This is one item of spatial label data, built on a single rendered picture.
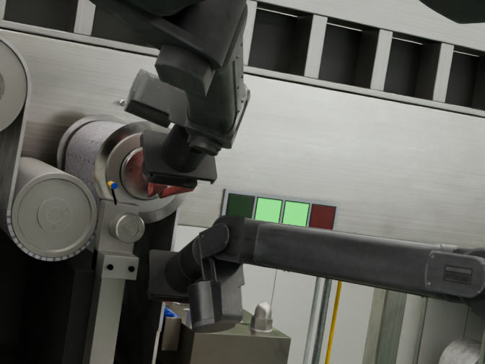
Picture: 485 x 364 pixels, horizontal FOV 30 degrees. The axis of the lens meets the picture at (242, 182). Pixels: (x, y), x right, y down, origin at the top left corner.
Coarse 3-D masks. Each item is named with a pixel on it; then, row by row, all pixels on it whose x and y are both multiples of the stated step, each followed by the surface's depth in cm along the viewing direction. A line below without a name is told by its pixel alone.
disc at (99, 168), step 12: (120, 132) 128; (132, 132) 129; (168, 132) 131; (108, 144) 128; (108, 156) 128; (96, 168) 127; (96, 180) 128; (108, 192) 128; (168, 204) 132; (144, 216) 131; (156, 216) 132
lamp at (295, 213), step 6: (288, 204) 176; (294, 204) 177; (300, 204) 177; (306, 204) 178; (288, 210) 176; (294, 210) 177; (300, 210) 177; (306, 210) 178; (288, 216) 176; (294, 216) 177; (300, 216) 177; (306, 216) 178; (288, 222) 177; (294, 222) 177; (300, 222) 178
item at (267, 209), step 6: (258, 198) 173; (258, 204) 174; (264, 204) 174; (270, 204) 175; (276, 204) 175; (258, 210) 174; (264, 210) 174; (270, 210) 175; (276, 210) 175; (258, 216) 174; (264, 216) 174; (270, 216) 175; (276, 216) 175
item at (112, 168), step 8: (128, 136) 128; (136, 136) 129; (120, 144) 128; (128, 144) 128; (136, 144) 129; (112, 152) 128; (120, 152) 128; (128, 152) 128; (112, 160) 128; (120, 160) 128; (112, 168) 128; (112, 176) 128; (120, 184) 128; (120, 192) 129; (120, 200) 129; (128, 200) 129; (136, 200) 130; (144, 200) 130; (152, 200) 131; (160, 200) 131; (168, 200) 132; (144, 208) 130; (152, 208) 131; (160, 208) 131
